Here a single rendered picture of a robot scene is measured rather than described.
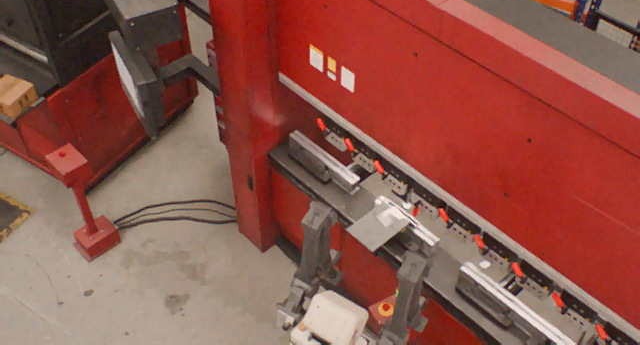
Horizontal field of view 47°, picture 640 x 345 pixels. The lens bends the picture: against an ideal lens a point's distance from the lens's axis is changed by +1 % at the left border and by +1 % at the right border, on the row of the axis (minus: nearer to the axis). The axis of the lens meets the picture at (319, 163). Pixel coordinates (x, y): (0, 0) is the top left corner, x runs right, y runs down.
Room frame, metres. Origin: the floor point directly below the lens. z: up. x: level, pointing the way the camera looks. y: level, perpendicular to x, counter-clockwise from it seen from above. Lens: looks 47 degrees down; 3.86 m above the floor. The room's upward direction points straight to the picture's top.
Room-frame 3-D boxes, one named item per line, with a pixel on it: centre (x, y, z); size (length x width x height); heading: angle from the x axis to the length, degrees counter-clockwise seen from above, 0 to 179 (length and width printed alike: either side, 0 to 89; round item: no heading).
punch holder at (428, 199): (2.22, -0.52, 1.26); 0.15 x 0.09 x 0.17; 43
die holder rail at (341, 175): (2.75, -0.02, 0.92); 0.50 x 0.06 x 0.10; 43
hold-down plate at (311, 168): (2.75, 0.05, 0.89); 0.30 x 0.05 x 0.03; 43
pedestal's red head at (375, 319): (1.87, -0.35, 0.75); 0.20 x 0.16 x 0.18; 29
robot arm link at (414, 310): (1.61, -0.37, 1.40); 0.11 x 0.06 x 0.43; 56
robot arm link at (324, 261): (1.85, -0.01, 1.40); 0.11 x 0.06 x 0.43; 56
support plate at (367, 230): (2.25, -0.29, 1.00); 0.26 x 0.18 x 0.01; 133
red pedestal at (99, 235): (2.89, 1.44, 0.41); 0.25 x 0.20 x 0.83; 133
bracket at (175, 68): (3.11, 0.69, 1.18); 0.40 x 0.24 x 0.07; 43
